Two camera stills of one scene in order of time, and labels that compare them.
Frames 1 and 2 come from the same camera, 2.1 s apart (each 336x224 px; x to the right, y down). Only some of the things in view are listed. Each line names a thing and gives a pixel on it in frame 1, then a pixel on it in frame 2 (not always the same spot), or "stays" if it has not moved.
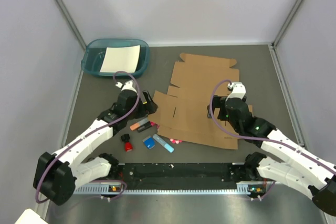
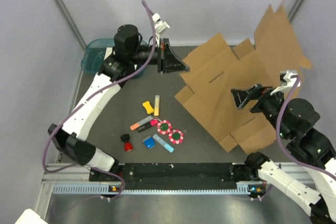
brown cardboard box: [185, 113] -> [211, 72]
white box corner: [29, 216] stays
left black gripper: [148, 108] -> [167, 60]
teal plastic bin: [92, 59] stays
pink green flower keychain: [154, 124] -> [164, 127]
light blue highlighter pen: [164, 143] stays
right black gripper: [218, 102] -> [258, 92]
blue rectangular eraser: [149, 142] stays
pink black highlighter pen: [146, 126] stays
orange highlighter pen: [136, 126] stays
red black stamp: [128, 146] stays
